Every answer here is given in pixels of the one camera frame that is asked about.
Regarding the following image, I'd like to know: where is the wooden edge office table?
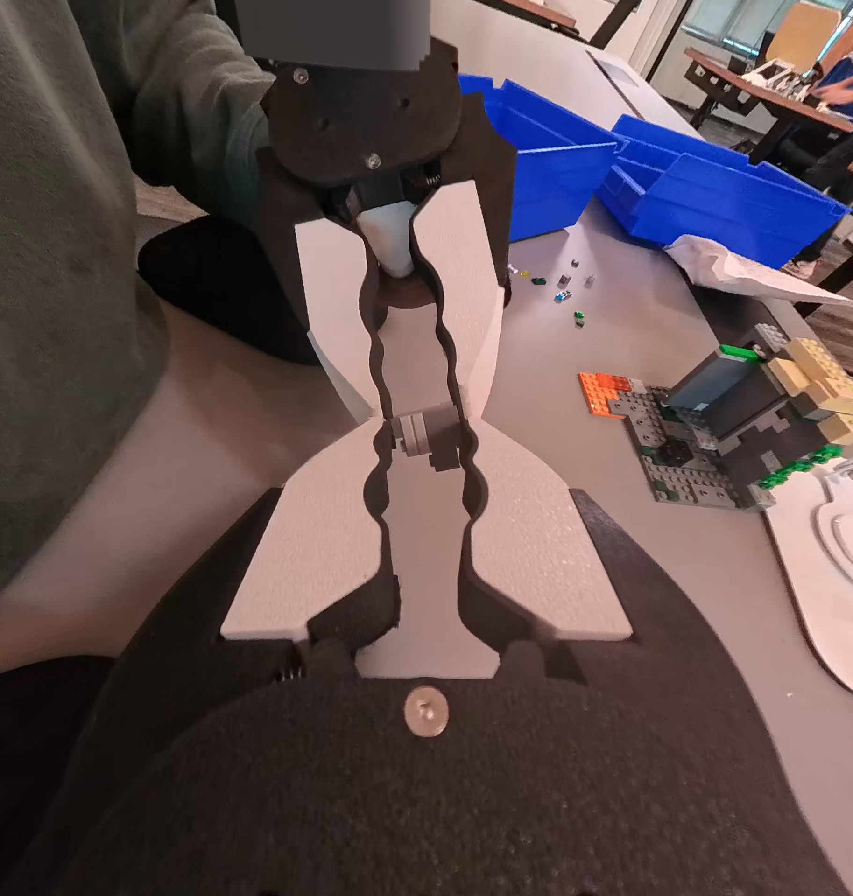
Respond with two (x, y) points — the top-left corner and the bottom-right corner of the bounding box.
(683, 47), (853, 169)
(477, 0), (581, 31)

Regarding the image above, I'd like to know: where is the blue plastic bin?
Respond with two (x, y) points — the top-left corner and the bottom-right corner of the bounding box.
(598, 113), (853, 272)
(457, 73), (628, 244)

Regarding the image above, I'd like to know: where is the white paper bag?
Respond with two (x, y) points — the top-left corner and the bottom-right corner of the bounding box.
(663, 234), (853, 310)

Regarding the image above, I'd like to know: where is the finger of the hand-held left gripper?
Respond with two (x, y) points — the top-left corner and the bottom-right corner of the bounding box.
(407, 180), (508, 422)
(295, 220), (394, 425)

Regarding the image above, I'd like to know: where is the toy brick building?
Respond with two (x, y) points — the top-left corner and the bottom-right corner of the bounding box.
(578, 323), (853, 513)

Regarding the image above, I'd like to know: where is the person's left forearm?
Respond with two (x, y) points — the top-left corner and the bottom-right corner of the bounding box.
(72, 0), (282, 233)

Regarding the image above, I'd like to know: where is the scatter of small toy pieces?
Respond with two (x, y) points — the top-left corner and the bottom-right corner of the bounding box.
(507, 257), (598, 329)

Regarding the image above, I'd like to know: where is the white stand base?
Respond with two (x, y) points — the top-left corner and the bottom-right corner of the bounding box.
(761, 458), (853, 702)

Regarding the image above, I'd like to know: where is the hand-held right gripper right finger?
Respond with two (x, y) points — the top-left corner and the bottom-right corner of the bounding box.
(457, 419), (636, 665)

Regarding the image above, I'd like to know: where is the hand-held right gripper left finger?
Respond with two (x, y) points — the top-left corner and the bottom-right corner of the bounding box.
(219, 420), (403, 660)

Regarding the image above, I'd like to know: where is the blue striped cloth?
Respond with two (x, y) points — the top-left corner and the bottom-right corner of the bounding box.
(813, 45), (853, 124)

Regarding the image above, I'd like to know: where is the grey desk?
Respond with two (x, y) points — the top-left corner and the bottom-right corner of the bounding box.
(0, 0), (853, 896)

